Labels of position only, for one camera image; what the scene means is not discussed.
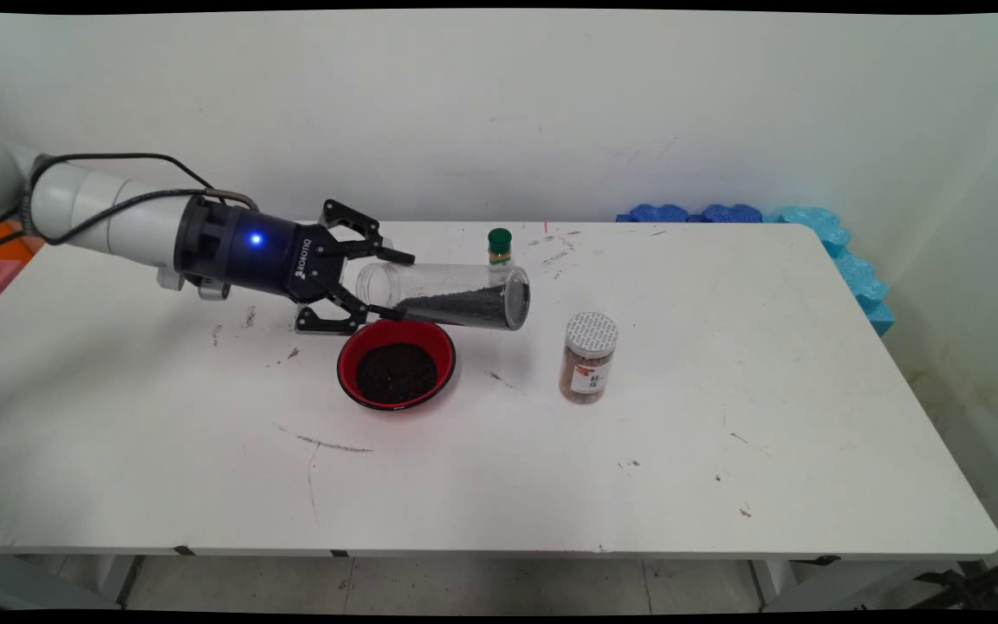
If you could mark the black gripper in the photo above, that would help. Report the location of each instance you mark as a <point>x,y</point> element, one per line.
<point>248,251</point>

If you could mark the clear plastic jar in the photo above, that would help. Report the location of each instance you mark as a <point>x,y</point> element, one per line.
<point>438,277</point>

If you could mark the black granules heap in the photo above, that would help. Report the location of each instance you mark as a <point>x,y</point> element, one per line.
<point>473,310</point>
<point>397,373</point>

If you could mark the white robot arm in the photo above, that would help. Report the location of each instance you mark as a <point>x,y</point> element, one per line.
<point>109,212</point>

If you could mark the red bowl with black rim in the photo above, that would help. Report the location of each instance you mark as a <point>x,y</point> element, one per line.
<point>395,334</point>

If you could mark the green-capped spice bottle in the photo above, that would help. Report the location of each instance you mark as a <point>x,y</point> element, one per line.
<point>500,243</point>

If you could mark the white-lidded jar of brown sticks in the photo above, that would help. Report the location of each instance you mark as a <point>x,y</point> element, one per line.
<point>589,364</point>

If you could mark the orange box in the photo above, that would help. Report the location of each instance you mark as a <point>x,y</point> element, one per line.
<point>1,247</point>

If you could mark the light blue foam block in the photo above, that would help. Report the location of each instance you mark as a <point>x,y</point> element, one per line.
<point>845,260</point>

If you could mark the black metal bar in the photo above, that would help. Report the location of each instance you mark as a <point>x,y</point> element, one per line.
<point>975,579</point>

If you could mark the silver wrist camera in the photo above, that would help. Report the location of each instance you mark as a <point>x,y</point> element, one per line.
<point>214,290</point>

